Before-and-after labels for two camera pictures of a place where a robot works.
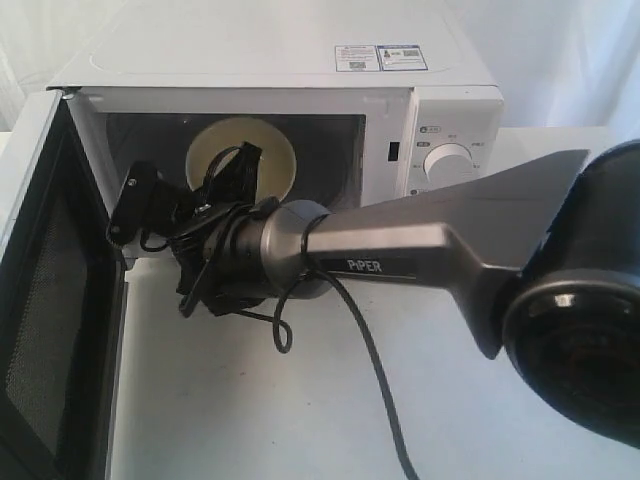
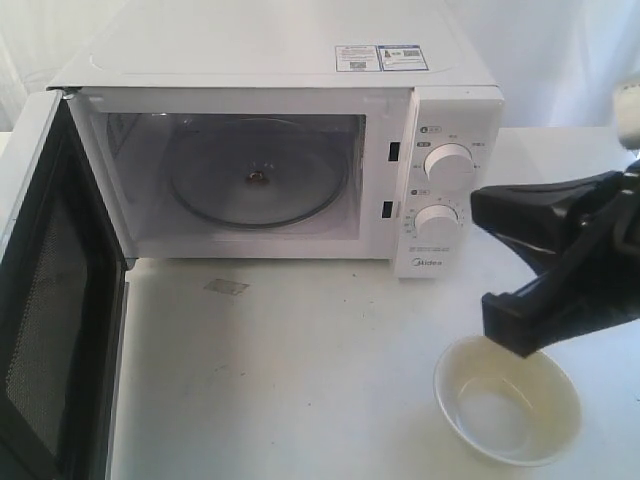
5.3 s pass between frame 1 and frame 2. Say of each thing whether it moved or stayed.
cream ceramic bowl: moved
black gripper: moved
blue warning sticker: stayed
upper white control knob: stayed
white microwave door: stayed
